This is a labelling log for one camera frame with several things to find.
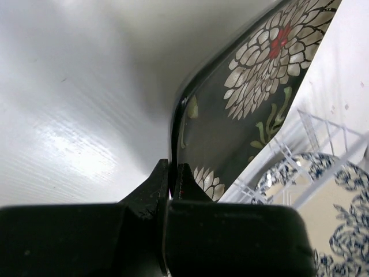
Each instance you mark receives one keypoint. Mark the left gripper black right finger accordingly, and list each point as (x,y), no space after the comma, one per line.
(204,238)

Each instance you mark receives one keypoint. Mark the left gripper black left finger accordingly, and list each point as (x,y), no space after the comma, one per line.
(112,239)

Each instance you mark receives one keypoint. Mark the black square plate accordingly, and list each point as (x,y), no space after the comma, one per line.
(237,102)

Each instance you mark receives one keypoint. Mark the blue floral white plate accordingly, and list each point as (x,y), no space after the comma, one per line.
(336,216)

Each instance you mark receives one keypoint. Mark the white wire dish rack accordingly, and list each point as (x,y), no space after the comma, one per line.
(302,150)

